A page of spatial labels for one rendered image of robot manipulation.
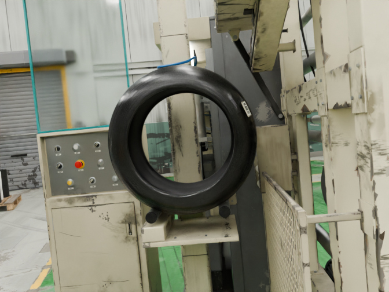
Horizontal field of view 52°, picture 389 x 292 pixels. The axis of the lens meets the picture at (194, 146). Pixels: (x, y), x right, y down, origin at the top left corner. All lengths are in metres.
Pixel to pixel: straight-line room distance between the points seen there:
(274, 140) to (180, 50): 0.59
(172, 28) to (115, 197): 0.98
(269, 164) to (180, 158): 0.41
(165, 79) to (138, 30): 9.70
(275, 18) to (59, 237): 1.67
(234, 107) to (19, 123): 9.97
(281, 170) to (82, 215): 1.15
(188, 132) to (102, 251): 0.90
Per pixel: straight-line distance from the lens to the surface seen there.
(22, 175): 11.26
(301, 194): 1.86
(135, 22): 11.22
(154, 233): 1.55
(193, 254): 1.95
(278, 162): 1.81
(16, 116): 11.24
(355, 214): 1.08
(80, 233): 2.38
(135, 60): 11.00
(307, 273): 1.07
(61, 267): 2.48
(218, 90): 1.47
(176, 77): 1.48
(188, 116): 1.85
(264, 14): 1.40
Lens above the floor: 1.23
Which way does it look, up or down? 3 degrees down
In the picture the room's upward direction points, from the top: 5 degrees counter-clockwise
